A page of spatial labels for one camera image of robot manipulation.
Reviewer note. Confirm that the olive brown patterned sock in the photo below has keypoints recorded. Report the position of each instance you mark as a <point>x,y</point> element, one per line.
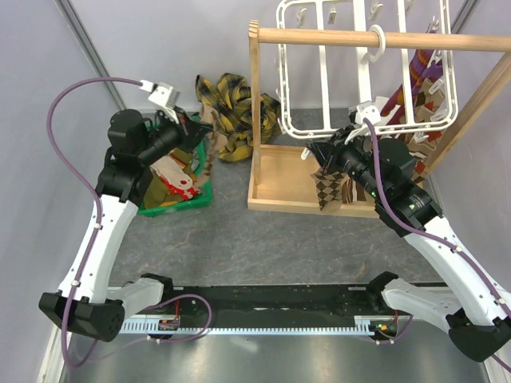
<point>158,194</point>

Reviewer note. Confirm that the maroon orange sock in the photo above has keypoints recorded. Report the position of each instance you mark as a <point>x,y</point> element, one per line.
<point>395,108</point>

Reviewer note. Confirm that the green plastic bin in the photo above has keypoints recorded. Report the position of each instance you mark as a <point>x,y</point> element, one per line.
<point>201,200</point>

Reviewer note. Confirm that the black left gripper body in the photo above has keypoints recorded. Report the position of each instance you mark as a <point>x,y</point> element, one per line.
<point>178,134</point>

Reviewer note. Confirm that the beige red snowman sock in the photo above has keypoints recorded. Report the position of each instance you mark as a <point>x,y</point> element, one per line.
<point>174,178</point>

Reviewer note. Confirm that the white plastic sock hanger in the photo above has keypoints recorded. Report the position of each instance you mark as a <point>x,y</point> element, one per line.
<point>440,121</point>

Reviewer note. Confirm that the beige brown argyle sock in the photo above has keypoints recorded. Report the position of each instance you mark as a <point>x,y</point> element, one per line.
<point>210,116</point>
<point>328,190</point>

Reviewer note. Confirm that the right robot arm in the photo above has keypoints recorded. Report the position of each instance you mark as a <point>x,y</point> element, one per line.
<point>477,319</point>

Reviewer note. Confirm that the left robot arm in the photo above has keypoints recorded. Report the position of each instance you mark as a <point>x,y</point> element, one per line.
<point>82,304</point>

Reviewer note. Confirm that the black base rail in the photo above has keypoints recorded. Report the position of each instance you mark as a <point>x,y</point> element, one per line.
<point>299,304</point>

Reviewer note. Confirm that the purple striped sock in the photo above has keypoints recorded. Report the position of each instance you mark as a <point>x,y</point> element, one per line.
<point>424,67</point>

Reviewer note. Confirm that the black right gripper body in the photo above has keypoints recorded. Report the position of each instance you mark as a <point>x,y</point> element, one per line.
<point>348,155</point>

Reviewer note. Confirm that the aluminium corner profile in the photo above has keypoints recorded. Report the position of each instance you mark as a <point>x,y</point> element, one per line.
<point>77,26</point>

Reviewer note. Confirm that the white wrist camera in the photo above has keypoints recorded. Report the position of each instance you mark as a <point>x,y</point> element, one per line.
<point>160,94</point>
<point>367,110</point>

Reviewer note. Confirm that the white slotted cable duct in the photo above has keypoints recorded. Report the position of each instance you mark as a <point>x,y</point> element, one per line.
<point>156,325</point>

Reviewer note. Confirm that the yellow plaid cloth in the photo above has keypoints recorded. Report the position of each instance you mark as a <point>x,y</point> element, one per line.
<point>228,104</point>

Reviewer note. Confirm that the wooden hanger stand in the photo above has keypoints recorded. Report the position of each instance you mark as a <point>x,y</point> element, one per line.
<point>284,180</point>

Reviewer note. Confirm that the brown white striped sock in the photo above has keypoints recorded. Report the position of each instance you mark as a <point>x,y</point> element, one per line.
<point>351,191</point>

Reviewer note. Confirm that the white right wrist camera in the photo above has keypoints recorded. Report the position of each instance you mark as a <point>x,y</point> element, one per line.
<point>367,110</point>

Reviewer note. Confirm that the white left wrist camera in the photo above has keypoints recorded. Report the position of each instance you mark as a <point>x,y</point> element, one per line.
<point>160,94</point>

